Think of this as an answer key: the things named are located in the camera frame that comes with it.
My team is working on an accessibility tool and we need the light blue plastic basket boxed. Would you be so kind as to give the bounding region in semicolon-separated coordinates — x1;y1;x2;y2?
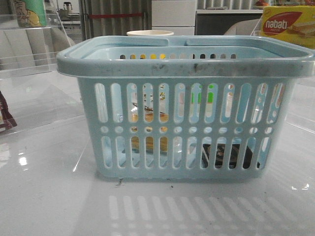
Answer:
56;35;315;179

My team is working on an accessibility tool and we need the white drawer cabinet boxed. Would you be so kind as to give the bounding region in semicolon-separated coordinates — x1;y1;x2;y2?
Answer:
151;0;197;35

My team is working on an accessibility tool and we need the red barrier belt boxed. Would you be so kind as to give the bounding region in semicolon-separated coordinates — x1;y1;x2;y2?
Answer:
89;12;144;19

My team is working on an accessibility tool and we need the clear acrylic left display shelf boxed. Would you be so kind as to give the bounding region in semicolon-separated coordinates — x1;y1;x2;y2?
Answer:
0;14;83;137

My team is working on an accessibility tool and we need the clear acrylic display shelf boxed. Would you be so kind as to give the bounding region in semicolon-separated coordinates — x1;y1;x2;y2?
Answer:
252;19;315;49
0;14;83;137

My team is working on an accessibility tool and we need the dark brown snack packet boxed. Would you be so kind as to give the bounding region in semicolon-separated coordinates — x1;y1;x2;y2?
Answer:
0;92;17;132

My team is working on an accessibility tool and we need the plate with food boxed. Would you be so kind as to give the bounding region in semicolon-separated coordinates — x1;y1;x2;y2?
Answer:
254;0;269;7

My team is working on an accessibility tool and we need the green cartoon snack bag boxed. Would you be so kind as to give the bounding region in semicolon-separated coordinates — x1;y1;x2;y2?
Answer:
13;0;47;28

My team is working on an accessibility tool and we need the clear acrylic right display shelf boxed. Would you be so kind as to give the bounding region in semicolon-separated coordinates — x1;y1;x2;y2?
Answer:
252;19;315;49

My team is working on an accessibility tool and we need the yellow nabati wafer box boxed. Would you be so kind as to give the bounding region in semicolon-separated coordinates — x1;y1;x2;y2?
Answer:
259;5;315;49

